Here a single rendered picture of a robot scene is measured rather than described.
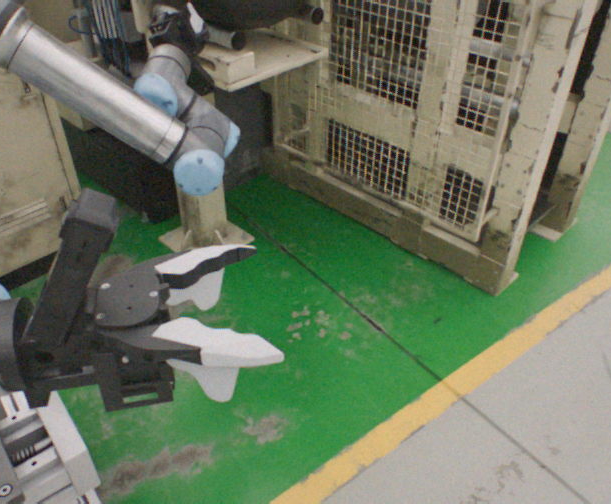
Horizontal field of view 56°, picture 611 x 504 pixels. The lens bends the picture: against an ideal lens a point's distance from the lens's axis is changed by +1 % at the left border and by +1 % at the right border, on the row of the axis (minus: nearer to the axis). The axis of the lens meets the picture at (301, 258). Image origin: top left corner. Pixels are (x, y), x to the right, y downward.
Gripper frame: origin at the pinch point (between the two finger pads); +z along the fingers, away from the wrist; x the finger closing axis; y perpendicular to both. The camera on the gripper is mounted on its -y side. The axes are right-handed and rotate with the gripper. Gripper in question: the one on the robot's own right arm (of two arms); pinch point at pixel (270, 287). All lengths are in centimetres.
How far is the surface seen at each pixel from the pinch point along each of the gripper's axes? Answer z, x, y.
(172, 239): -18, -165, 84
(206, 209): -4, -154, 67
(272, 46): 21, -133, 8
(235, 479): -5, -61, 99
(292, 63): 24, -120, 10
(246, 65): 10, -111, 8
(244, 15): 11, -111, -4
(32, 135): -55, -151, 34
